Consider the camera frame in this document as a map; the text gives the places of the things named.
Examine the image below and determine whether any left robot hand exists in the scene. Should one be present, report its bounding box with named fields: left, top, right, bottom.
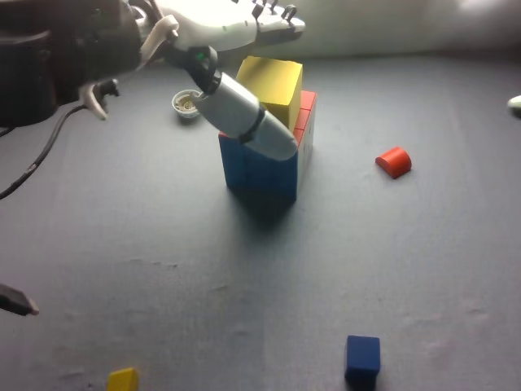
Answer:
left=162, top=0, right=307, bottom=162

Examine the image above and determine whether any large yellow block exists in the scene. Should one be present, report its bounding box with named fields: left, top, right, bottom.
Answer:
left=235, top=55, right=304, bottom=131

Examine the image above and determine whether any Rubik's cube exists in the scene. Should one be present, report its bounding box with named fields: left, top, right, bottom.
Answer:
left=217, top=90, right=318, bottom=205

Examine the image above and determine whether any red half-cylinder block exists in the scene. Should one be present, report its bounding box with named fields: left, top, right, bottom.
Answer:
left=374, top=146, right=413, bottom=181

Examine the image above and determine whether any blue cube block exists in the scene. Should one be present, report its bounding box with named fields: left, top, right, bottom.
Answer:
left=344, top=334, right=382, bottom=383

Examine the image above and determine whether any small yellow triangular block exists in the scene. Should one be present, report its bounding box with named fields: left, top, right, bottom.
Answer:
left=106, top=367, right=141, bottom=391

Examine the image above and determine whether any small toy bowl with spoon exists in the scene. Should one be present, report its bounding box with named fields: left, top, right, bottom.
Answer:
left=171, top=88, right=204, bottom=122

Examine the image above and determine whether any white backdrop sheet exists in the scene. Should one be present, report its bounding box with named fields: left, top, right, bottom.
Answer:
left=121, top=0, right=521, bottom=63

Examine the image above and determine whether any grey table cloth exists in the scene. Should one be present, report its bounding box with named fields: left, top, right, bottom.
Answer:
left=0, top=52, right=521, bottom=391

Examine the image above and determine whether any black cable plug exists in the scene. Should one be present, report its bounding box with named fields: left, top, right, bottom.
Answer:
left=0, top=283, right=41, bottom=317

